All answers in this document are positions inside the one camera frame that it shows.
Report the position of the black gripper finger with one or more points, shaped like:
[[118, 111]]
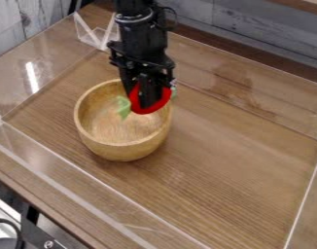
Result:
[[153, 83], [130, 80]]

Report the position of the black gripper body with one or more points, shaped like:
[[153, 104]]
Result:
[[138, 52]]

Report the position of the red plush tomato toy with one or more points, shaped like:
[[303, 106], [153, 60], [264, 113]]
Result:
[[130, 104]]

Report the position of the wooden bowl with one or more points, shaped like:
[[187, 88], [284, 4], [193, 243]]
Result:
[[118, 136]]

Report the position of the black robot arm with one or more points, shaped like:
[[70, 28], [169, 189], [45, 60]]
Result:
[[140, 9]]

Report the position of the green rectangular block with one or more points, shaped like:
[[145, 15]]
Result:
[[173, 92]]

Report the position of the clear acrylic corner bracket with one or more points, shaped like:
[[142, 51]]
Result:
[[96, 37]]

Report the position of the black table leg bracket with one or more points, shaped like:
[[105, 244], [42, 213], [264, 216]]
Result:
[[34, 236]]

